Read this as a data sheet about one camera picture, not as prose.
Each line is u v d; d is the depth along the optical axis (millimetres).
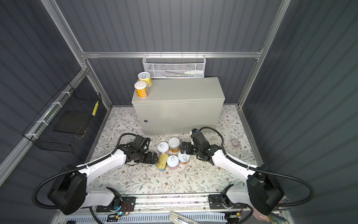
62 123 714
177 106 1073
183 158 844
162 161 846
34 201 390
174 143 885
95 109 829
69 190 414
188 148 741
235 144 939
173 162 836
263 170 438
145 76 805
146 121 889
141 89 724
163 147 889
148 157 771
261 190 413
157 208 724
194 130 782
